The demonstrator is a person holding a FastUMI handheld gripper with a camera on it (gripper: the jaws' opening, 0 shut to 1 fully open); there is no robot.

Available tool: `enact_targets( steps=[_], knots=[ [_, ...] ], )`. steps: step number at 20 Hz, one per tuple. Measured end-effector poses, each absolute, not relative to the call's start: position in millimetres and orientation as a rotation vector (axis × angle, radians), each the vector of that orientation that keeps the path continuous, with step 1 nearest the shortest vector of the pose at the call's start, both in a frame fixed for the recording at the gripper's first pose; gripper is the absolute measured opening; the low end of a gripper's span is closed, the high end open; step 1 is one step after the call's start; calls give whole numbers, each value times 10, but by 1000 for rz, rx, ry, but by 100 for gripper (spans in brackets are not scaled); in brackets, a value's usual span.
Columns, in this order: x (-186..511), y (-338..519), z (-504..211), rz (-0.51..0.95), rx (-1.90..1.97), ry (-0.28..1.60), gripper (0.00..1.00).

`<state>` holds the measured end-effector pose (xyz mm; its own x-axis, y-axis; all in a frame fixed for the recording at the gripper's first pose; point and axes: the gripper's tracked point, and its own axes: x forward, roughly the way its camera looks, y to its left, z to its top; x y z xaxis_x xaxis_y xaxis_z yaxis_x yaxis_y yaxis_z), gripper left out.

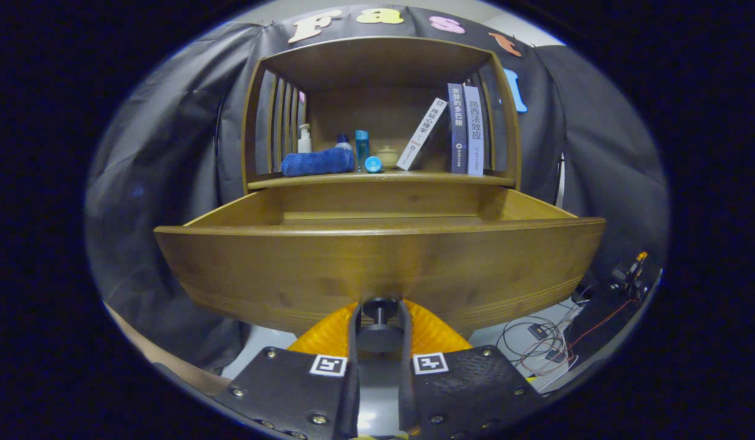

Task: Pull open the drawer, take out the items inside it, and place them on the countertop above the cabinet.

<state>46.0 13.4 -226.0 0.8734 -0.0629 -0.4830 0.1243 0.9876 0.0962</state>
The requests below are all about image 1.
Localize wooden cabinet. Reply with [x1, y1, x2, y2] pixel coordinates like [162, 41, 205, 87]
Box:
[241, 35, 523, 193]

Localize white book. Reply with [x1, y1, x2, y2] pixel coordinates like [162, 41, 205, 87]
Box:
[396, 98, 449, 171]

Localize wooden drawer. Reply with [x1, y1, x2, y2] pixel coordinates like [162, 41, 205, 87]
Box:
[154, 185, 607, 354]

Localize clear blue bottle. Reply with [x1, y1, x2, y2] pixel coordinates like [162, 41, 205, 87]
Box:
[354, 130, 370, 172]

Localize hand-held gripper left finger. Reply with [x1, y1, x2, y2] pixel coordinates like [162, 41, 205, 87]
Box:
[214, 301, 362, 440]

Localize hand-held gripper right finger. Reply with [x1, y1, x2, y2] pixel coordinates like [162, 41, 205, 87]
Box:
[398, 299, 547, 439]

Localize wooden countertop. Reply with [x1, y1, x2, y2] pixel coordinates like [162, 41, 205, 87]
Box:
[248, 170, 516, 189]

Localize thin cable bundle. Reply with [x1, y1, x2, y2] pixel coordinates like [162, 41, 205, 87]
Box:
[497, 293, 641, 383]

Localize light purple book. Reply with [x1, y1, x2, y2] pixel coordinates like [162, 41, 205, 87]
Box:
[463, 86, 486, 177]

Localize black and orange tool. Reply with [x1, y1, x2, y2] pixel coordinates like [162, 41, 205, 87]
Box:
[610, 251, 650, 300]

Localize dark blue book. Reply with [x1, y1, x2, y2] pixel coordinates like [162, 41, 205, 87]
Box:
[447, 83, 469, 174]

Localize blue rolled towel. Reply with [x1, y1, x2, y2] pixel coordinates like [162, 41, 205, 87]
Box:
[280, 147, 356, 178]

